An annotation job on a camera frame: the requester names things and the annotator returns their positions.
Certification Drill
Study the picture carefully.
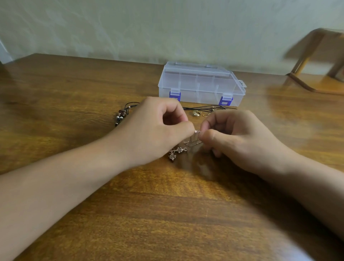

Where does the person's right forearm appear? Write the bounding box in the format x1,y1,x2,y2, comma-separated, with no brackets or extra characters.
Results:
274,155,344,240

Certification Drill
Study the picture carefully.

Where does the clear plastic organizer box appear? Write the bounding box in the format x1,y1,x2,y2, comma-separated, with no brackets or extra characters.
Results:
158,61,248,107

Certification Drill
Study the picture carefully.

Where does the wooden shelf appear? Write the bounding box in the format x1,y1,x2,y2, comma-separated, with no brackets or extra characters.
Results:
286,28,344,96

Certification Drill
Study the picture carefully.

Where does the person's right hand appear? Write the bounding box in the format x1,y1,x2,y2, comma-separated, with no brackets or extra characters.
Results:
198,109,302,181

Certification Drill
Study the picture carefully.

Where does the person's left forearm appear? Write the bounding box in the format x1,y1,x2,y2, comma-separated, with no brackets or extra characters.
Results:
0,137,130,261

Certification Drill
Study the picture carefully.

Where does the person's left hand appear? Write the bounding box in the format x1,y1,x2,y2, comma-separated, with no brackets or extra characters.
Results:
105,96,196,170

